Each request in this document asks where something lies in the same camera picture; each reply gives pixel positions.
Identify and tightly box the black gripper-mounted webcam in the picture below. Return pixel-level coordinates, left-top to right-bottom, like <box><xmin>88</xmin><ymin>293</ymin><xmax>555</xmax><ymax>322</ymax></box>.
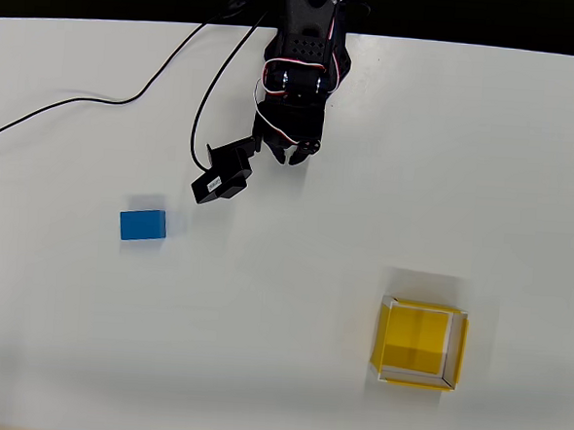
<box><xmin>189</xmin><ymin>131</ymin><xmax>264</xmax><ymax>208</ymax></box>

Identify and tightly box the yellow cardboard box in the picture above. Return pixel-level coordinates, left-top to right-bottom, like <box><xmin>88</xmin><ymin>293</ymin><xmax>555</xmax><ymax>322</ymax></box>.
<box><xmin>367</xmin><ymin>293</ymin><xmax>472</xmax><ymax>393</ymax></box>

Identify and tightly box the thin black cable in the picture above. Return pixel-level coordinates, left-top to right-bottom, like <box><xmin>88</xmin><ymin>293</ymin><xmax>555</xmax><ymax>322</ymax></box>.
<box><xmin>0</xmin><ymin>0</ymin><xmax>252</xmax><ymax>164</ymax></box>
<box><xmin>188</xmin><ymin>0</ymin><xmax>286</xmax><ymax>176</ymax></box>

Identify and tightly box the blue cube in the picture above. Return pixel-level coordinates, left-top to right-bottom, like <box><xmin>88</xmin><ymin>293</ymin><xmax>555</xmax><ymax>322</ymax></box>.
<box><xmin>118</xmin><ymin>207</ymin><xmax>168</xmax><ymax>243</ymax></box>

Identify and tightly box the red white servo wire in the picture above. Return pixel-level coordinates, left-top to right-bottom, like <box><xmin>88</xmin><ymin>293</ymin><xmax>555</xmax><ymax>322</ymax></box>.
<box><xmin>249</xmin><ymin>55</ymin><xmax>328</xmax><ymax>150</ymax></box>
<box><xmin>323</xmin><ymin>0</ymin><xmax>354</xmax><ymax>96</ymax></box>

